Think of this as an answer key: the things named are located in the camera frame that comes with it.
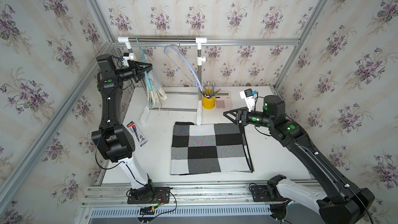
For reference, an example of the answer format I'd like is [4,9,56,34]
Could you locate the aluminium front rail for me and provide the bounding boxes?
[81,181,254,207]

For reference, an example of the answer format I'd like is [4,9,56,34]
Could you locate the white steel clothes rack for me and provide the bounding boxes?
[116,36,208,125]

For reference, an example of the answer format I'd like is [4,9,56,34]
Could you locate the yellow pen cup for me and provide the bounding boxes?
[202,94,216,110]

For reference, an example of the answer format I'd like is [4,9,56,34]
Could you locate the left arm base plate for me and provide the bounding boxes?
[126,187,171,204]

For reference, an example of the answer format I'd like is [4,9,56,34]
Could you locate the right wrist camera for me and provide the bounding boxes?
[239,89,258,112]

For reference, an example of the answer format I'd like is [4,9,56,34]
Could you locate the pens in cup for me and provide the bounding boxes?
[201,83,221,99]

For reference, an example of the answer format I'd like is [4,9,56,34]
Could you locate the blue red pencil box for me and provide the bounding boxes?
[127,121,148,147]

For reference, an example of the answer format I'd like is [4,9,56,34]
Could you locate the plaid blue cream scarf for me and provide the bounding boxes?
[145,71,167,109]

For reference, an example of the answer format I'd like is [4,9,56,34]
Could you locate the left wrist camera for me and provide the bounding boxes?
[120,53,135,67]

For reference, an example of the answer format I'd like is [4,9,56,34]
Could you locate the light blue plastic hanger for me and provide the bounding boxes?
[163,37,204,93]

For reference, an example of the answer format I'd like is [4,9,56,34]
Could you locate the black white checkered scarf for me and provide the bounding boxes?
[170,122,254,175]

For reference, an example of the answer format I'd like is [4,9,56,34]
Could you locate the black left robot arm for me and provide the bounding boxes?
[91,55,155,198]

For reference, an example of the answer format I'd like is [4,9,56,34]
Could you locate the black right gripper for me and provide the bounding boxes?
[223,105,275,129]

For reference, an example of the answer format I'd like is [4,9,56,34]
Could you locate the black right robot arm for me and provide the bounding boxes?
[223,93,375,224]

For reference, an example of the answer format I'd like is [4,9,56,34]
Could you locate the pink calculator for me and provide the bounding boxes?
[215,91,232,111]

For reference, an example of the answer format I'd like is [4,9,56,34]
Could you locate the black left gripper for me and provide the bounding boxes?
[114,60,153,83]

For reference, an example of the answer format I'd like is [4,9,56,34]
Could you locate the teal plastic hanger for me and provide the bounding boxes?
[136,37,152,92]

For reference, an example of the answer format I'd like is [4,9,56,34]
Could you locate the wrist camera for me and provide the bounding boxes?
[120,53,135,67]
[239,89,258,112]

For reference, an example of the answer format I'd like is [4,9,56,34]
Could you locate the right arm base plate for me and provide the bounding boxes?
[248,183,291,203]

